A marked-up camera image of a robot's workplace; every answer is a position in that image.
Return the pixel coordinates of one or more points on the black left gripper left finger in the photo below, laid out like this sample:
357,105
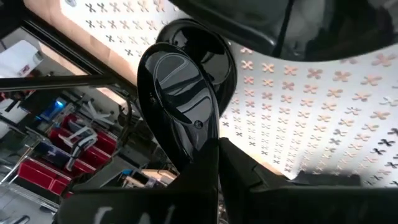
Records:
199,193

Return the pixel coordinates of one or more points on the black leaf-shaped mini plate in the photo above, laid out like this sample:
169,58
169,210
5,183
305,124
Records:
255,25

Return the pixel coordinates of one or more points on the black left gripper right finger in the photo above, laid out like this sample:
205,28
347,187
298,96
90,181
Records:
245,193

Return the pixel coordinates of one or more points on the white bucket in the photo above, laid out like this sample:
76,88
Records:
18,59

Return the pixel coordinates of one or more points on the shelf with red bins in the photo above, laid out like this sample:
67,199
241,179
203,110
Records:
34,174

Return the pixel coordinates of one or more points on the white perforated shelf rack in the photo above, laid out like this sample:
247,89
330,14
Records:
311,109

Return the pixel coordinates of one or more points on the white office chair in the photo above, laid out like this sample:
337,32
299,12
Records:
81,137

